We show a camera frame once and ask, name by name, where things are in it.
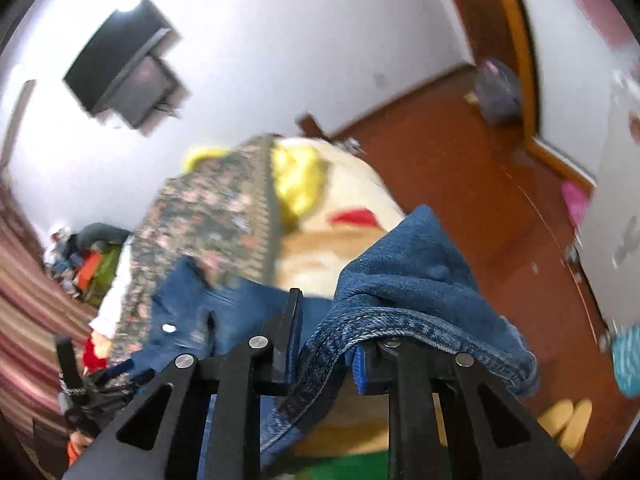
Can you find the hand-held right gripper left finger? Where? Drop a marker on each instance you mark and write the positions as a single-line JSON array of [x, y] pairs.
[[281, 342]]

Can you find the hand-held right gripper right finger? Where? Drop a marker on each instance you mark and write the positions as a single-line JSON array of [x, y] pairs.
[[365, 370]]

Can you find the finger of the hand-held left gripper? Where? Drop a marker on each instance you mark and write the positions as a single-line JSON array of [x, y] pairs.
[[102, 395], [67, 360]]

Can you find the blue denim jeans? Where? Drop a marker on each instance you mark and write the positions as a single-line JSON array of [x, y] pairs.
[[400, 280]]

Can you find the red plush toy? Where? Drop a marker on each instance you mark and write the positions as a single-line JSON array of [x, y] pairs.
[[92, 355]]

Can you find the striped pink curtain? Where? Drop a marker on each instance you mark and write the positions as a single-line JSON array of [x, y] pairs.
[[30, 305]]

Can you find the white cloth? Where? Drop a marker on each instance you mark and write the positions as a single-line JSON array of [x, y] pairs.
[[116, 290]]

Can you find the green patterned box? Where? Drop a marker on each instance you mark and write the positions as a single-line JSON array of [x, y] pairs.
[[105, 275]]

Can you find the orange box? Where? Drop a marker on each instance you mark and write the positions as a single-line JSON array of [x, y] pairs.
[[90, 269]]

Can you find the cream yellow cartoon blanket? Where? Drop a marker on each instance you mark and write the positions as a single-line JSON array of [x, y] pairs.
[[320, 255]]

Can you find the pile of household clutter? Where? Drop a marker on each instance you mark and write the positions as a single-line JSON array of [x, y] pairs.
[[59, 255]]

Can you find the grey stuffed cushion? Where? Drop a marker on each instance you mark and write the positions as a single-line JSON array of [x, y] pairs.
[[102, 234]]

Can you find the dark floral blanket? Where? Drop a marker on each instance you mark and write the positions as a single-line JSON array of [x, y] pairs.
[[200, 220]]

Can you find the yellow slippers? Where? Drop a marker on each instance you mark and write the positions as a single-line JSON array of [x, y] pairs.
[[567, 425]]

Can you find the teal patterned cloth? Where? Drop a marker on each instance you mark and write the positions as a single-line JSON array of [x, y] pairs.
[[629, 360]]

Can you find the pink plastic item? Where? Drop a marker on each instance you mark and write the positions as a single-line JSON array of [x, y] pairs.
[[574, 205]]

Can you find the white cabinet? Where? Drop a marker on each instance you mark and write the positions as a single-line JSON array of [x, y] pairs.
[[612, 200]]

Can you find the grey plastic bag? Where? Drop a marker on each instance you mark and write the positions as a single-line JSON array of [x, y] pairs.
[[497, 92]]

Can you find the brown wooden door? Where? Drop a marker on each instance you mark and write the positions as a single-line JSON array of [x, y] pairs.
[[480, 20]]

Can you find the black wall television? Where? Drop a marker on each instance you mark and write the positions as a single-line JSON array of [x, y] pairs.
[[120, 65]]

